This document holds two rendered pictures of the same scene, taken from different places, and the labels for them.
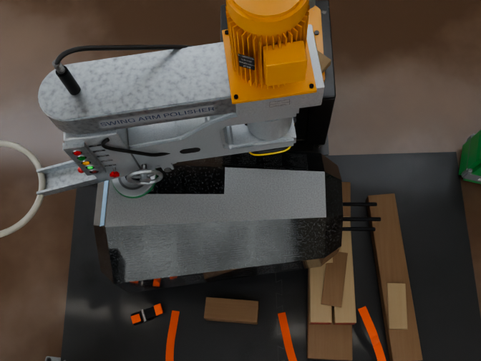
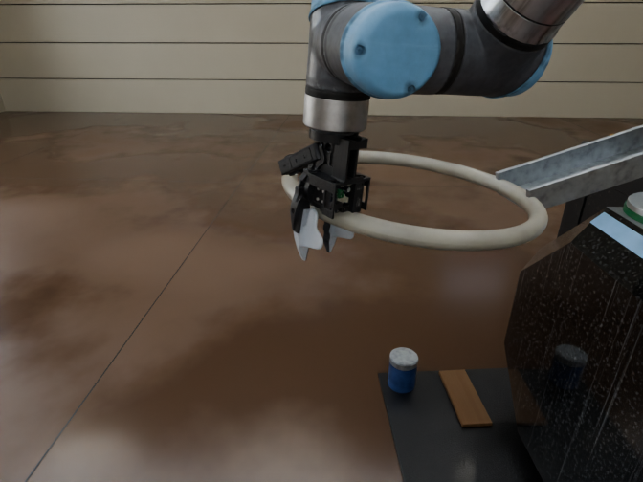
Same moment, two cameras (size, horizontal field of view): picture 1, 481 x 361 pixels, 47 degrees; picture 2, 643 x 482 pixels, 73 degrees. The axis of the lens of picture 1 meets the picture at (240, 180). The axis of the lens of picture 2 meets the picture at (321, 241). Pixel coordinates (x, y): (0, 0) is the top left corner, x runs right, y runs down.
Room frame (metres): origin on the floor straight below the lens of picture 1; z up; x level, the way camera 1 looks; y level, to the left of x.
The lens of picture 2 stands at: (0.27, 1.48, 1.19)
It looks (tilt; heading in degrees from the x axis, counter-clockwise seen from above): 26 degrees down; 349
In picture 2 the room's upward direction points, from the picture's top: straight up
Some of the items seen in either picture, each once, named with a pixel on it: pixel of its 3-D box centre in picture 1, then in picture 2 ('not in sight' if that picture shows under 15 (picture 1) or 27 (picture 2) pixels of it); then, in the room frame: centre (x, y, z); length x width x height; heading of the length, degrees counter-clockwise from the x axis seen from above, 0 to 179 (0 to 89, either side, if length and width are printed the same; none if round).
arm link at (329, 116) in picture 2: not in sight; (337, 113); (0.89, 1.33, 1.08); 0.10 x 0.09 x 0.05; 119
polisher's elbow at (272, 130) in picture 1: (268, 109); not in sight; (0.99, -0.16, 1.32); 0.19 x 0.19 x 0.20
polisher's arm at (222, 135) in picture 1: (203, 126); not in sight; (0.98, 0.11, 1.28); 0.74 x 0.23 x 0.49; 89
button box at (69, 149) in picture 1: (85, 159); not in sight; (0.89, 0.58, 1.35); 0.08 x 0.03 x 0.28; 89
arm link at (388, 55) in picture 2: not in sight; (385, 49); (0.77, 1.30, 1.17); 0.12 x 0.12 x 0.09; 4
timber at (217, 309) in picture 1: (232, 310); not in sight; (0.38, 0.17, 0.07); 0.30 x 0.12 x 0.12; 76
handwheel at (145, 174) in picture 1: (144, 169); not in sight; (0.88, 0.39, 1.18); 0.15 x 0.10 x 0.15; 89
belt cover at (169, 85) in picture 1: (180, 87); not in sight; (0.99, 0.15, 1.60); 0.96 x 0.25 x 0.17; 89
